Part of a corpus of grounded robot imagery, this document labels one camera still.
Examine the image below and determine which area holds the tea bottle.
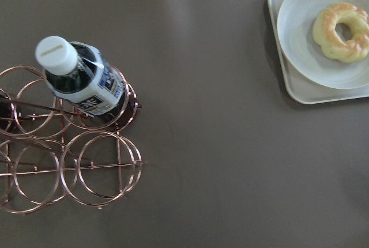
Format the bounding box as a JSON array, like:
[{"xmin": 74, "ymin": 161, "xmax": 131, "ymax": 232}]
[
  {"xmin": 1, "ymin": 102, "xmax": 15, "ymax": 132},
  {"xmin": 35, "ymin": 36, "xmax": 139, "ymax": 130}
]

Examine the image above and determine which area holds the beige tray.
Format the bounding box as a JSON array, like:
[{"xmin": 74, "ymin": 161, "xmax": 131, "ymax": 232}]
[{"xmin": 268, "ymin": 0, "xmax": 368, "ymax": 104}]

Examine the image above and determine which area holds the white plate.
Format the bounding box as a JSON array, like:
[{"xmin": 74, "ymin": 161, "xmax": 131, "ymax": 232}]
[{"xmin": 277, "ymin": 0, "xmax": 368, "ymax": 89}]

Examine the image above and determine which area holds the donut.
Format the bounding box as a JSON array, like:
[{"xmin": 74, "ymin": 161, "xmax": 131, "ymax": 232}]
[{"xmin": 312, "ymin": 2, "xmax": 368, "ymax": 63}]

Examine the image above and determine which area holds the copper wire bottle rack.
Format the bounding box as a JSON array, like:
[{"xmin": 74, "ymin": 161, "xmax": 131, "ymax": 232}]
[{"xmin": 1, "ymin": 66, "xmax": 144, "ymax": 215}]

